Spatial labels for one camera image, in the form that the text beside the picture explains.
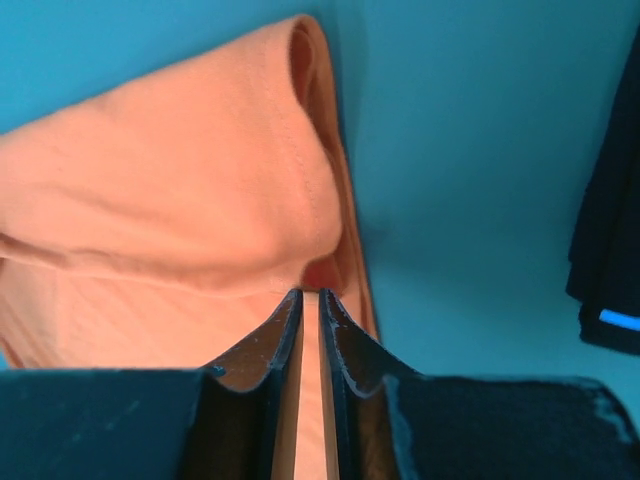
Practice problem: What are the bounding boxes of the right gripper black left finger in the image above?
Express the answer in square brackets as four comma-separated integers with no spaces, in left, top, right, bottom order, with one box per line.
[1,290,303,479]

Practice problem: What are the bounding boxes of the orange t shirt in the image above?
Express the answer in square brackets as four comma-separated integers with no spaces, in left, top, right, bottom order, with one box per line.
[1,15,377,479]

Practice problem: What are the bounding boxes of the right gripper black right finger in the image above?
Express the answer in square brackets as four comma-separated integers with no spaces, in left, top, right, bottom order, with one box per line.
[318,289,639,479]

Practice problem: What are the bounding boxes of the folded black t shirt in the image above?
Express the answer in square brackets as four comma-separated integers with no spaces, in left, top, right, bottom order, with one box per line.
[566,41,639,355]

